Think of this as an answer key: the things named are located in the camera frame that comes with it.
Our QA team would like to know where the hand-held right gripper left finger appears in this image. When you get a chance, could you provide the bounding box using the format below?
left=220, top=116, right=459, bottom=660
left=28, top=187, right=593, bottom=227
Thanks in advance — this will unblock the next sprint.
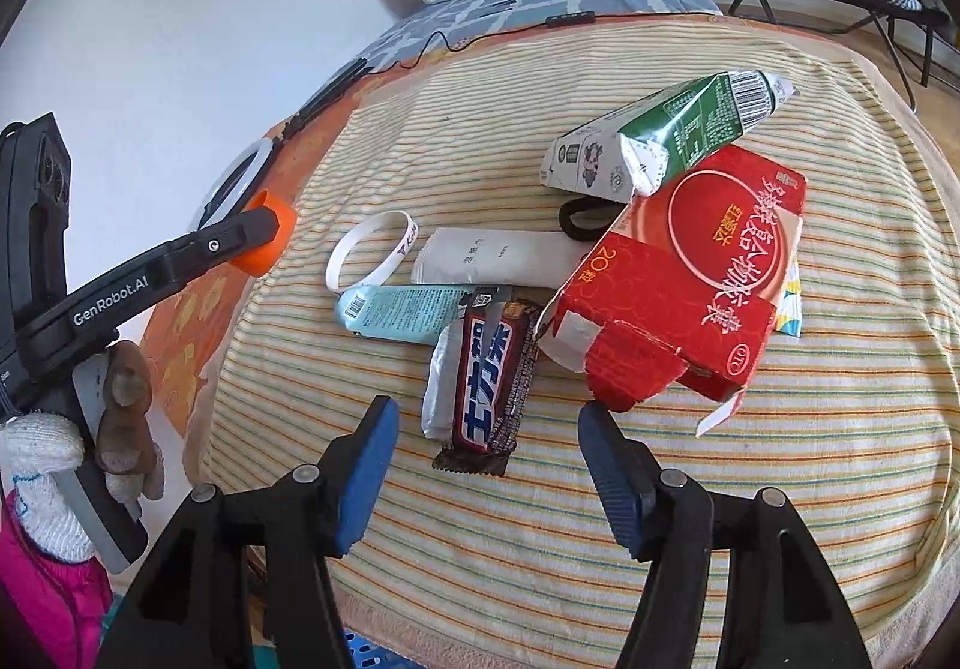
left=97, top=397, right=398, bottom=669

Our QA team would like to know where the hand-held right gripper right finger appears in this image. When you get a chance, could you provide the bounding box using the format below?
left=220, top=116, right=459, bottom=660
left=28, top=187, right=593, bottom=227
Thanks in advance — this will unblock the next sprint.
left=577, top=403, right=871, bottom=669

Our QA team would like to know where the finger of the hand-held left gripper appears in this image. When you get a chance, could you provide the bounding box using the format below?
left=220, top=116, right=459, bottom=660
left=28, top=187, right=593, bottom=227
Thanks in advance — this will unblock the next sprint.
left=161, top=210, right=275, bottom=287

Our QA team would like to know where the orange plastic cap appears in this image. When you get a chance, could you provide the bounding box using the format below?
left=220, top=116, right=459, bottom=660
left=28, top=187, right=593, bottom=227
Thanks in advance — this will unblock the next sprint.
left=229, top=189, right=297, bottom=278

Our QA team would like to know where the white plastic sachet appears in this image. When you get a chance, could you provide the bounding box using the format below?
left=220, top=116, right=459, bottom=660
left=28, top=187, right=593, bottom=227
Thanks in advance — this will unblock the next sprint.
left=420, top=320, right=472, bottom=443

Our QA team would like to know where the brown chocolate bar wrapper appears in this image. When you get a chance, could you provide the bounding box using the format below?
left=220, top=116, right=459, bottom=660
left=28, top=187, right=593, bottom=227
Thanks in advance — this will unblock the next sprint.
left=431, top=298, right=542, bottom=479

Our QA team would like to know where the light blue plastic packet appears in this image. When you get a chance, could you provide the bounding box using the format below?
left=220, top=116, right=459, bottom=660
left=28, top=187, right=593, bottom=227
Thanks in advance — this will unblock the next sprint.
left=335, top=285, right=496, bottom=345

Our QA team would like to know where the white ribbon loop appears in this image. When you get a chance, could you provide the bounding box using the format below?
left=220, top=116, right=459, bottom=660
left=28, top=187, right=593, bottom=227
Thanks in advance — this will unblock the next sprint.
left=326, top=210, right=419, bottom=295

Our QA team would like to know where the blue plastic basket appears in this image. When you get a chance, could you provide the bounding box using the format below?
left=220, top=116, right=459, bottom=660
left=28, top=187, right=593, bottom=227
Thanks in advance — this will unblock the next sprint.
left=341, top=628, right=421, bottom=669

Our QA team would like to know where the red cardboard medicine box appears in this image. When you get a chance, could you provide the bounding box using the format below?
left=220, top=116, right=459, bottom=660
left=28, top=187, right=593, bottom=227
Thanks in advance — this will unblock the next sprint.
left=536, top=144, right=809, bottom=415

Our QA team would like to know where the colourful paper packet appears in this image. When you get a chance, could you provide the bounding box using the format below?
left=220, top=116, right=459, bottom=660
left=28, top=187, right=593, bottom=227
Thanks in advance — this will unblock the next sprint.
left=772, top=256, right=807, bottom=340

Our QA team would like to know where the white wet wipe packet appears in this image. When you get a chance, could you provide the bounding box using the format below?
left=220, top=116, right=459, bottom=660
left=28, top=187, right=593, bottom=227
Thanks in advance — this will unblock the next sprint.
left=412, top=228, right=595, bottom=287

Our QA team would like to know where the black hair tie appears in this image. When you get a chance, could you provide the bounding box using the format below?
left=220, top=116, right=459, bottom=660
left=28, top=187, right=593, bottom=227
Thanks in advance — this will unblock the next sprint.
left=559, top=196, right=632, bottom=242

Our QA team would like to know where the green white milk carton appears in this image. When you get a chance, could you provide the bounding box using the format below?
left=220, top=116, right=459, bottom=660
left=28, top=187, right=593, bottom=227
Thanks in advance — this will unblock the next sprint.
left=540, top=71, right=797, bottom=201

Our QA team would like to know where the person's left forearm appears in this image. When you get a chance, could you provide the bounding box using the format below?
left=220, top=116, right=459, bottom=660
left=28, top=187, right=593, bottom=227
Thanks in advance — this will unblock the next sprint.
left=0, top=485, right=115, bottom=669

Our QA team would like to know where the person's left hand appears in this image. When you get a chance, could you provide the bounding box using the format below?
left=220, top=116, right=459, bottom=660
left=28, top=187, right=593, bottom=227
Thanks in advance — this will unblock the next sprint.
left=0, top=341, right=166, bottom=557

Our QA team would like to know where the orange printed bed sheet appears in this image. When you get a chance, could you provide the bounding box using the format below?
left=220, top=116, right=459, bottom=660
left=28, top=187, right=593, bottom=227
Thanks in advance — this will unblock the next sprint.
left=139, top=31, right=466, bottom=482

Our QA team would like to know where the black tripod stand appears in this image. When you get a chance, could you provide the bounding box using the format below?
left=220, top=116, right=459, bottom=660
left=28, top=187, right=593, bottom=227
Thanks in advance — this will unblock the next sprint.
left=274, top=58, right=370, bottom=149

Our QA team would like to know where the striped towel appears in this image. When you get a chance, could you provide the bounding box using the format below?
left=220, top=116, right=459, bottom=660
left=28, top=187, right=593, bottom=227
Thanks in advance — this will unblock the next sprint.
left=199, top=20, right=960, bottom=644

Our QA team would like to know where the blue checkered sheet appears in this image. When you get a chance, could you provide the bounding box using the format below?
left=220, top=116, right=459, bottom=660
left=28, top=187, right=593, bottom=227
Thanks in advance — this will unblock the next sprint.
left=356, top=0, right=725, bottom=74

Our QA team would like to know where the beige blanket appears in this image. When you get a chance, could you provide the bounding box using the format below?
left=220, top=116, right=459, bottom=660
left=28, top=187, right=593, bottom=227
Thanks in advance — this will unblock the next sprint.
left=660, top=9, right=960, bottom=205

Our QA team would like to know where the white ring light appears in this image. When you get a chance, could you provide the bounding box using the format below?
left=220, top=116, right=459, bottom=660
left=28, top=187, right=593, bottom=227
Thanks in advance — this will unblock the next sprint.
left=191, top=138, right=275, bottom=231

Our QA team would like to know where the black cable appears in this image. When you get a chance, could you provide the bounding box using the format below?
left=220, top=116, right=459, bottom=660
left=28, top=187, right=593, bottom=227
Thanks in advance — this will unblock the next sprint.
left=367, top=20, right=552, bottom=74

